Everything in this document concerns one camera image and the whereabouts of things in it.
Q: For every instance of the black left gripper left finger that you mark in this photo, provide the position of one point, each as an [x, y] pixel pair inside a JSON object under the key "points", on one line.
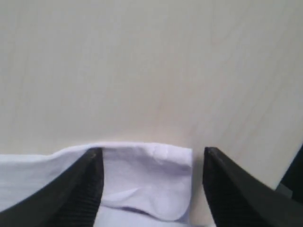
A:
{"points": [[70, 200]]}

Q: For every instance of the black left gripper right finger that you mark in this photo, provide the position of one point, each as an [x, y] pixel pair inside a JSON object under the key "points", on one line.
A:
{"points": [[237, 199]]}

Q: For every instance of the white t-shirt red lettering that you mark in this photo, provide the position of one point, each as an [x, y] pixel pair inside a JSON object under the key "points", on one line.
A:
{"points": [[145, 184]]}

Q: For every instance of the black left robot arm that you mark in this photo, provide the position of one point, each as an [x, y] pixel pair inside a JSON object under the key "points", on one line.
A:
{"points": [[293, 177]]}

